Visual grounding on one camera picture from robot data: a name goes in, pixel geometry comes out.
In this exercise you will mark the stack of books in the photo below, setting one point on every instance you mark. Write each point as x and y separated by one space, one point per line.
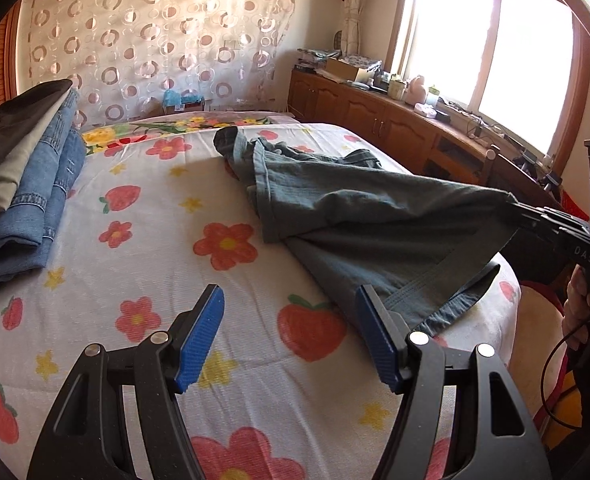
315 57

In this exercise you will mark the black folded garment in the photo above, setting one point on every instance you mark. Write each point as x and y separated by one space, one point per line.
10 130

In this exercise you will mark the pink rounded appliance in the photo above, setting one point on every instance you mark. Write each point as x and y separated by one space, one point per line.
416 91

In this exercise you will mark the grey-green pants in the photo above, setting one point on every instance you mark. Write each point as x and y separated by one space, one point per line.
375 220

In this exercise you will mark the open cardboard box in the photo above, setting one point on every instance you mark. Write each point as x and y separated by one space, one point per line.
342 67

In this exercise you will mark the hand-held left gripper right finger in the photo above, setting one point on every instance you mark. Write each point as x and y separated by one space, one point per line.
375 340

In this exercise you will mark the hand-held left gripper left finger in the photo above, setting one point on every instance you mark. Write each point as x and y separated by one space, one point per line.
200 340

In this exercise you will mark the dark wooden chair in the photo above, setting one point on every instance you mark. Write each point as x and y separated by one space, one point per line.
520 175

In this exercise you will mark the bed with floral sheet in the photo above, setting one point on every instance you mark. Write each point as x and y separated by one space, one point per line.
175 240

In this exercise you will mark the light blue folded jeans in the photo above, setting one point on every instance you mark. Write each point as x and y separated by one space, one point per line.
30 200

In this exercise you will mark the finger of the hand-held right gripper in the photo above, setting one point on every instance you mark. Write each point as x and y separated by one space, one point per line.
540 217

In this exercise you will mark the person's right hand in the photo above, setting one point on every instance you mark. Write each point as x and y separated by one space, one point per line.
575 305

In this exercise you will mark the beige window curtain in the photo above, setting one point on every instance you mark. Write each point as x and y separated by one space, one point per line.
353 25

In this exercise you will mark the pale lidded jar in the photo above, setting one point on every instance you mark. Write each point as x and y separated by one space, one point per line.
396 89

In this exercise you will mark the blue plastic bag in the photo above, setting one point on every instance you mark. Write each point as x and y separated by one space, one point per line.
180 97

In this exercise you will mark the sheer circle-pattern curtain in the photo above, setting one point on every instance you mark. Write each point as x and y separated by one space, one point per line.
150 35

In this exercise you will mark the long wooden cabinet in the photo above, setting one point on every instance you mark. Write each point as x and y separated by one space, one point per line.
375 110

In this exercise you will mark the beige folded garment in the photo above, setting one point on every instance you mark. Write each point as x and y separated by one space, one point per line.
15 170

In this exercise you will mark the wooden framed window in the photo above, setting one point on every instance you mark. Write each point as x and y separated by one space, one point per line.
525 60

